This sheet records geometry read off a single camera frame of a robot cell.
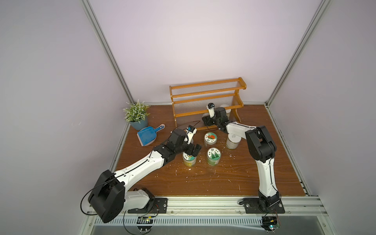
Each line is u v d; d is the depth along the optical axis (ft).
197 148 2.38
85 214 1.38
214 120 2.94
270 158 1.92
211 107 3.00
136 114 3.10
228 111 3.29
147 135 3.32
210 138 2.95
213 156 2.68
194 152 2.38
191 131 2.33
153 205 2.21
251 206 2.38
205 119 3.09
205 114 3.32
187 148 2.36
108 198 1.32
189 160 2.67
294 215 2.32
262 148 1.87
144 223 2.35
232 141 2.87
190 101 3.13
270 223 2.24
